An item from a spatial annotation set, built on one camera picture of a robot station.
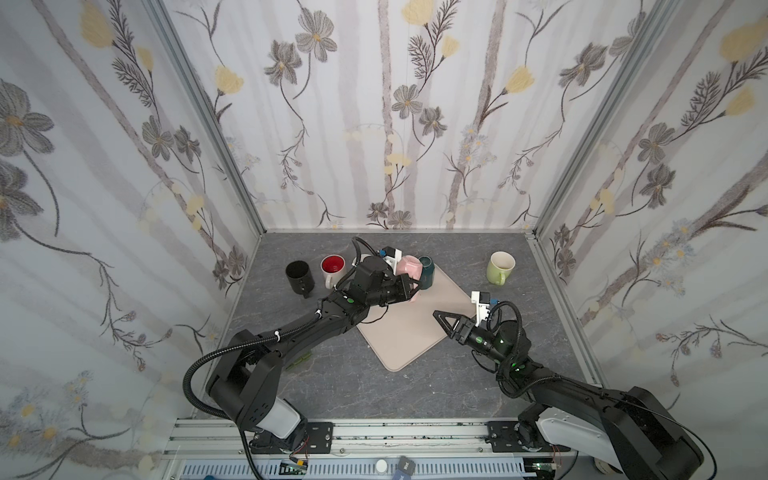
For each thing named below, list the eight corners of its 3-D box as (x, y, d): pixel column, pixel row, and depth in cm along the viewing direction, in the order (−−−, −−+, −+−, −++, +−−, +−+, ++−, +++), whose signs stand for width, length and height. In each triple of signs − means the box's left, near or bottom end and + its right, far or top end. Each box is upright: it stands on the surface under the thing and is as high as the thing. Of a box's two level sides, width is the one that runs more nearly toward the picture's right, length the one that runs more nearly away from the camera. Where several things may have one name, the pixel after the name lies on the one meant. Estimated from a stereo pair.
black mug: (287, 302, 102) (280, 287, 95) (294, 275, 109) (288, 260, 102) (310, 302, 102) (305, 287, 95) (315, 276, 109) (311, 260, 102)
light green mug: (476, 282, 107) (483, 265, 100) (490, 264, 112) (498, 247, 105) (496, 294, 104) (504, 278, 96) (510, 275, 109) (519, 259, 102)
